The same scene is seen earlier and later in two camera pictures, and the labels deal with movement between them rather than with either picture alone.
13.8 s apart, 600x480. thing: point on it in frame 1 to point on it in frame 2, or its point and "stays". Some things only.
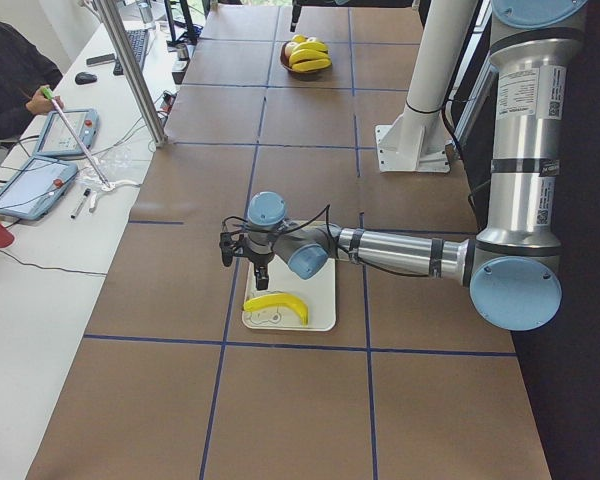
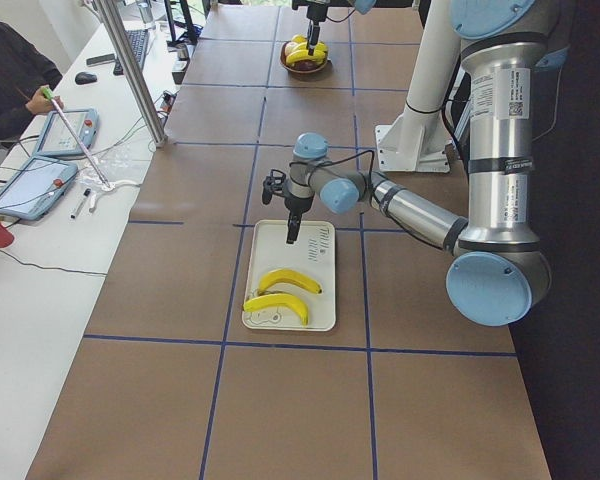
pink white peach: (289, 48) stays
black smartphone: (100, 60) stays
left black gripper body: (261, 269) to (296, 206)
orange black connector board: (168, 100) stays
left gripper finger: (261, 274) to (293, 224)
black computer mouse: (85, 78) stays
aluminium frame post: (114, 17) stays
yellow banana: (307, 54) to (287, 275)
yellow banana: (311, 65) to (301, 55)
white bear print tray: (318, 296) stays
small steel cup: (183, 54) stays
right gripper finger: (295, 16) to (314, 38)
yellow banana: (283, 299) stays
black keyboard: (138, 41) stays
